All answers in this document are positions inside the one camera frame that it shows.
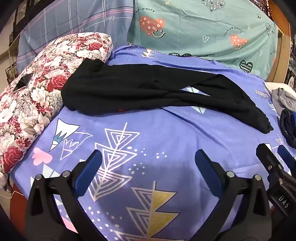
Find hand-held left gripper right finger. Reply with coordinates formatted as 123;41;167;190
195;149;273;241

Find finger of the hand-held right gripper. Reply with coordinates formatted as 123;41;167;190
256;143;289;186
277;145;296;176

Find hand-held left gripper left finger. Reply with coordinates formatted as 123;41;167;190
24;149;109;241

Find black pants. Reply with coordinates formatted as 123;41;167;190
61;58;274;134

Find dark navy cloth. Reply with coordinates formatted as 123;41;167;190
280;109;296;147

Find grey cloth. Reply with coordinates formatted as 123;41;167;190
270;88;296;113

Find purple printed blanket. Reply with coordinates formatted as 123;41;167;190
10;45;296;241

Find white textured cloth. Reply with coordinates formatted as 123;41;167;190
265;82;296;98

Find red floral quilt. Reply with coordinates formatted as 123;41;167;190
0;32;114;186

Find green heart print pillow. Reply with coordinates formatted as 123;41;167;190
127;0;281;78

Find grey-blue plaid pillow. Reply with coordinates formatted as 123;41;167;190
16;0;136;67

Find wooden bed frame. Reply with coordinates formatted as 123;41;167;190
266;0;292;82

